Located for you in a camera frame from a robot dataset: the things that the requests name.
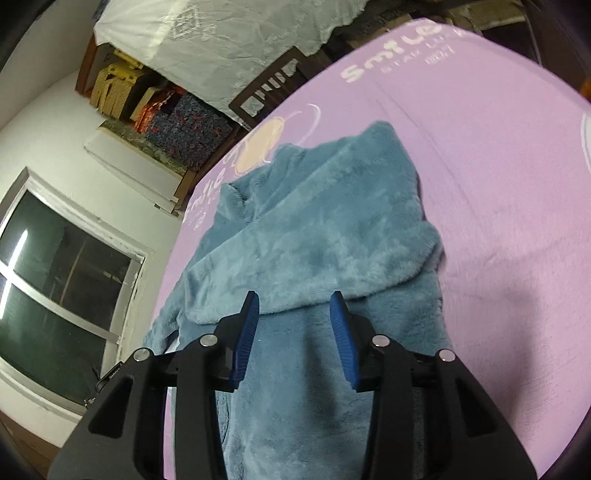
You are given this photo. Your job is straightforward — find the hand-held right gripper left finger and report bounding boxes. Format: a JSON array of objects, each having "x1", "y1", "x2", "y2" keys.
[{"x1": 48, "y1": 290, "x2": 262, "y2": 480}]

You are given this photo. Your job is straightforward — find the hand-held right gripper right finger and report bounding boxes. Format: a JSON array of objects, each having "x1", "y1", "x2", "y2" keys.
[{"x1": 329, "y1": 291, "x2": 539, "y2": 480}]

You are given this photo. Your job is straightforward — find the blue fleece garment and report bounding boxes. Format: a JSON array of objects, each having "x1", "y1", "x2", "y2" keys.
[{"x1": 141, "y1": 121, "x2": 455, "y2": 480}]

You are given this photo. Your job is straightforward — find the white framed window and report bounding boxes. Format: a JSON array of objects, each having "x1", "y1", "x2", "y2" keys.
[{"x1": 0, "y1": 167, "x2": 155, "y2": 421}]

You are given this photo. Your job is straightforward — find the white board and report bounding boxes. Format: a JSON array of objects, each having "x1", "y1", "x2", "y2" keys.
[{"x1": 84, "y1": 128, "x2": 182, "y2": 214}]

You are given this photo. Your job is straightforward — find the purple printed bed sheet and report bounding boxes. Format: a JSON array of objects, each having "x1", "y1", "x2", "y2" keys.
[{"x1": 157, "y1": 17, "x2": 591, "y2": 480}]

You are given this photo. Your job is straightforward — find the stack of dark patterned boxes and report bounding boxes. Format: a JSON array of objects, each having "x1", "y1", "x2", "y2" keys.
[{"x1": 134, "y1": 90, "x2": 238, "y2": 169}]

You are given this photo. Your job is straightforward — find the dark wooden chair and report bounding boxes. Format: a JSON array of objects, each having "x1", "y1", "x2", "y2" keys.
[{"x1": 228, "y1": 46, "x2": 331, "y2": 131}]

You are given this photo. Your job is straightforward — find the yellow cardboard boxes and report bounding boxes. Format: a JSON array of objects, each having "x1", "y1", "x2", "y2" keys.
[{"x1": 90, "y1": 51, "x2": 160, "y2": 123}]

